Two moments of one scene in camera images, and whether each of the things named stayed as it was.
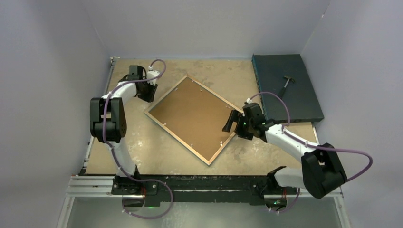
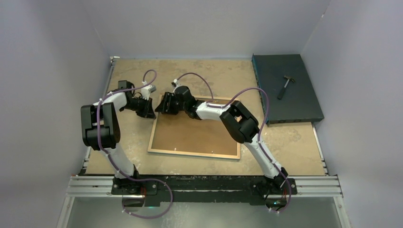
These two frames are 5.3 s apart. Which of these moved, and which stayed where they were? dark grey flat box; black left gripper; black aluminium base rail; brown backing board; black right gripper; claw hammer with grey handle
Moved: black right gripper; black left gripper; brown backing board
Stayed: black aluminium base rail; claw hammer with grey handle; dark grey flat box
